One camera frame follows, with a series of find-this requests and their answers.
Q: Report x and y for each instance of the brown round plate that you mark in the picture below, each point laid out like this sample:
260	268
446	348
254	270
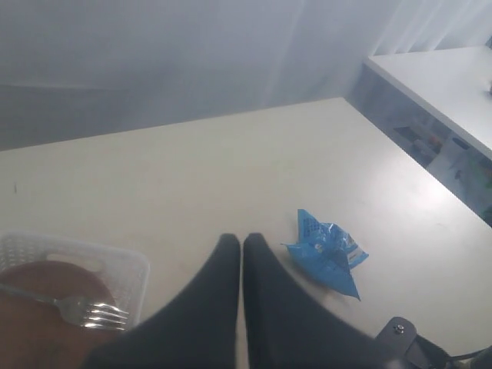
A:
33	334

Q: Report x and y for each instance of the white perforated plastic basket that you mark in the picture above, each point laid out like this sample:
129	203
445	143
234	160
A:
123	272

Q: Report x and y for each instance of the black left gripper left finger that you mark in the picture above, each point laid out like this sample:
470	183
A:
197	329

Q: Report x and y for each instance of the silver fork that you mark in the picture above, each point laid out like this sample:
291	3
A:
79	311

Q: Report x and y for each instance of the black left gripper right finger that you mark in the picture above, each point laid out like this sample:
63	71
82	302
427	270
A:
287	328

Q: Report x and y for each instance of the blue snack bag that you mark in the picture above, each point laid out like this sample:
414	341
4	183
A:
326	253

